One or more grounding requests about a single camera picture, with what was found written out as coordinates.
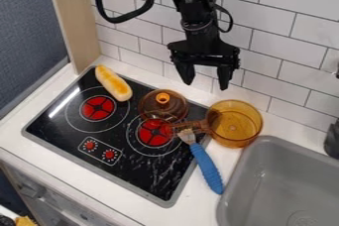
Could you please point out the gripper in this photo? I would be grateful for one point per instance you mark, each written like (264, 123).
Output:
(201, 45)

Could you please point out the toy bread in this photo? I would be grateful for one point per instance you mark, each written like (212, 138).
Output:
(113, 83)

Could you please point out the orange clear lid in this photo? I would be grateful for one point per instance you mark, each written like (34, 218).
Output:
(163, 105)

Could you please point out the orange clear pot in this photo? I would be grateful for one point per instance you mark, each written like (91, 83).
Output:
(229, 123)

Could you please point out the toy stove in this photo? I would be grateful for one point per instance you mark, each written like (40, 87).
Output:
(120, 133)

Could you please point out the toy sink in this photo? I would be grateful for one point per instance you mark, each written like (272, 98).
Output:
(282, 183)

